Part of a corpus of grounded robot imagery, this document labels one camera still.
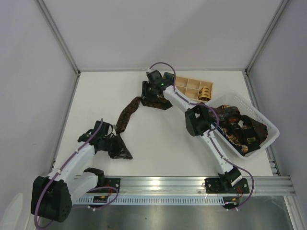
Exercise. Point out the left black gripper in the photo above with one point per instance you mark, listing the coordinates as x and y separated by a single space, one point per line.
112 145

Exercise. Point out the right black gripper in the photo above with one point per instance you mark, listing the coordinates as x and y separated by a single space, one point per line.
147 91

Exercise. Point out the dark key-patterned tie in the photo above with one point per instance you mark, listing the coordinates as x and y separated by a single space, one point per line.
132 107

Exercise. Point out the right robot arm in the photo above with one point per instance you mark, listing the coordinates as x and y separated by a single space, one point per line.
200 121

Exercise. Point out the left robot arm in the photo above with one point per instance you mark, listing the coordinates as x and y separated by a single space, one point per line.
54 195

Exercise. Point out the pile of dark ties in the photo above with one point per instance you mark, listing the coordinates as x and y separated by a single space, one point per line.
241 131

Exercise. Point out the rolled dark green tie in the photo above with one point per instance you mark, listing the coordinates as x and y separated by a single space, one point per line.
168 77

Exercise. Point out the wooden compartment box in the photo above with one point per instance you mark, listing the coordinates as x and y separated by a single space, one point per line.
190 87

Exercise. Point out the rolled gold patterned tie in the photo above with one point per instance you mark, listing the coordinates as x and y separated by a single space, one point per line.
205 94

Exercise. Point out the white plastic basket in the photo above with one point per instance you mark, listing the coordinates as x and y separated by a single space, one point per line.
232 98

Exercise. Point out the aluminium mounting rail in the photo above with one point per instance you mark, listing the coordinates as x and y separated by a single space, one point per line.
188 186

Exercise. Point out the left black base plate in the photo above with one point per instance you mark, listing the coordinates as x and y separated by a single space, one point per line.
108 182

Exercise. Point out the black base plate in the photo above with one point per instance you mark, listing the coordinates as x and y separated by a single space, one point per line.
108 182
213 185

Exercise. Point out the white slotted cable duct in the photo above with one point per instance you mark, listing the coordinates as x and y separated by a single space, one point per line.
156 200

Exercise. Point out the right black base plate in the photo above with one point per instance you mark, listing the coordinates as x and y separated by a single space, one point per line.
213 185

